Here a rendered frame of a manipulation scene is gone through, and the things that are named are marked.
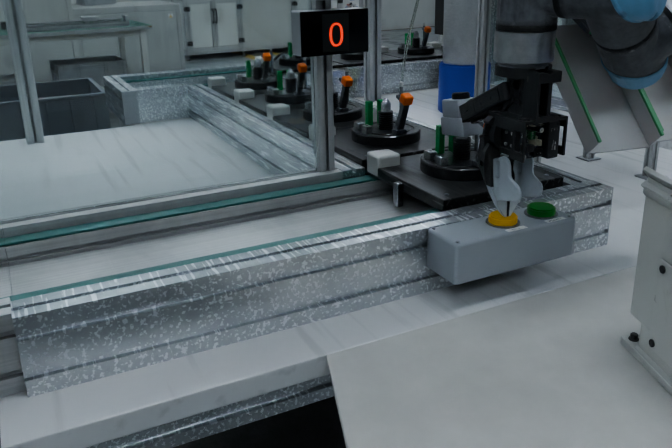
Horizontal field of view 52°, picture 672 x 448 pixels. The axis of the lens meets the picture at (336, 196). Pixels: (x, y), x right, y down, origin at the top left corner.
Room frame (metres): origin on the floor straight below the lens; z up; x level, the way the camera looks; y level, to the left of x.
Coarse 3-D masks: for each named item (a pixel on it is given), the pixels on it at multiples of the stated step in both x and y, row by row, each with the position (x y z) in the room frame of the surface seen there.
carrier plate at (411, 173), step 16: (400, 160) 1.20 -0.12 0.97; (416, 160) 1.20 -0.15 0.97; (384, 176) 1.14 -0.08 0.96; (400, 176) 1.10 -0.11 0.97; (416, 176) 1.10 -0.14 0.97; (544, 176) 1.09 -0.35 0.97; (560, 176) 1.08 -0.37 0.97; (416, 192) 1.05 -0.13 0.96; (432, 192) 1.02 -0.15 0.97; (448, 192) 1.02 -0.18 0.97; (464, 192) 1.01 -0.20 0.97; (480, 192) 1.01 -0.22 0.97; (448, 208) 0.98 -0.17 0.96
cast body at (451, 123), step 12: (456, 96) 1.13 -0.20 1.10; (468, 96) 1.14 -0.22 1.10; (444, 108) 1.15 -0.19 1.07; (456, 108) 1.12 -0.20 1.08; (444, 120) 1.15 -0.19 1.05; (456, 120) 1.12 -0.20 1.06; (444, 132) 1.15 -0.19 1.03; (456, 132) 1.12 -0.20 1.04; (468, 132) 1.11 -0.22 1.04; (480, 132) 1.12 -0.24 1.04
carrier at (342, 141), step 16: (368, 112) 1.39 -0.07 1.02; (384, 112) 1.36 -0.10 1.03; (352, 128) 1.37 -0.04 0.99; (368, 128) 1.32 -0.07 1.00; (384, 128) 1.36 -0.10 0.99; (416, 128) 1.36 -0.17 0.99; (336, 144) 1.32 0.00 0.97; (352, 144) 1.32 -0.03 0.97; (368, 144) 1.31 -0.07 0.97; (384, 144) 1.30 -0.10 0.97; (400, 144) 1.30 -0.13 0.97; (416, 144) 1.31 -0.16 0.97; (432, 144) 1.31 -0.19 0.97; (448, 144) 1.30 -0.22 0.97; (352, 160) 1.24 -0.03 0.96
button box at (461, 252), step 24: (528, 216) 0.93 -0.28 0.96; (552, 216) 0.92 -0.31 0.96; (432, 240) 0.88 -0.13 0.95; (456, 240) 0.85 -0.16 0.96; (480, 240) 0.85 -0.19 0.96; (504, 240) 0.87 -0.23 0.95; (528, 240) 0.89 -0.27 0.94; (552, 240) 0.90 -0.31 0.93; (432, 264) 0.88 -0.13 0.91; (456, 264) 0.83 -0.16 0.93; (480, 264) 0.85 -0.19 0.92; (504, 264) 0.87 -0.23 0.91; (528, 264) 0.89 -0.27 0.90
